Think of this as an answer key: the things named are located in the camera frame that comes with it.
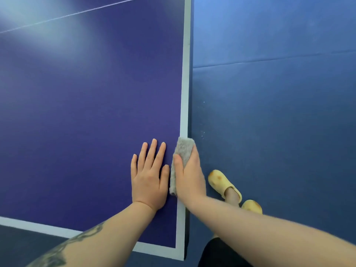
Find person's right hand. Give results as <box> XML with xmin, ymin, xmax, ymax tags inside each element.
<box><xmin>173</xmin><ymin>144</ymin><xmax>207</xmax><ymax>210</ymax></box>

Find person's left hand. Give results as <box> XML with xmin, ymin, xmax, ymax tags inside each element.
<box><xmin>131</xmin><ymin>138</ymin><xmax>170</xmax><ymax>212</ymax></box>

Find grey cleaning cloth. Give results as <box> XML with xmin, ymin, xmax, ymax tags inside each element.
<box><xmin>169</xmin><ymin>137</ymin><xmax>195</xmax><ymax>197</ymax></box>

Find person's left forearm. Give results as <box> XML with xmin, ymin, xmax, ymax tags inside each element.
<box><xmin>26</xmin><ymin>202</ymin><xmax>158</xmax><ymax>267</ymax></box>

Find person's right forearm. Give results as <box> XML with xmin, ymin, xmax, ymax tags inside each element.
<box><xmin>183</xmin><ymin>195</ymin><xmax>356</xmax><ymax>267</ymax></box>

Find person's left leg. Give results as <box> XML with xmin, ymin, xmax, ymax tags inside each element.
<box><xmin>224</xmin><ymin>187</ymin><xmax>240</xmax><ymax>208</ymax></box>

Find blue table tennis table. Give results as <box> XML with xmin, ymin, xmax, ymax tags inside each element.
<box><xmin>0</xmin><ymin>0</ymin><xmax>192</xmax><ymax>262</ymax></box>

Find cream left slipper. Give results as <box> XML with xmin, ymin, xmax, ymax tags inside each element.
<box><xmin>208</xmin><ymin>169</ymin><xmax>243</xmax><ymax>204</ymax></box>

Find cream slipper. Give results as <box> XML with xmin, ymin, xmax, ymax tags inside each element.
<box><xmin>241</xmin><ymin>199</ymin><xmax>263</xmax><ymax>215</ymax></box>
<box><xmin>208</xmin><ymin>169</ymin><xmax>243</xmax><ymax>204</ymax></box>

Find cream right slipper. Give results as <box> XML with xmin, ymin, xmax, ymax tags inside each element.
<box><xmin>241</xmin><ymin>199</ymin><xmax>263</xmax><ymax>215</ymax></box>

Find black shorts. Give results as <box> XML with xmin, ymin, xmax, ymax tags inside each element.
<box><xmin>198</xmin><ymin>237</ymin><xmax>254</xmax><ymax>267</ymax></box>

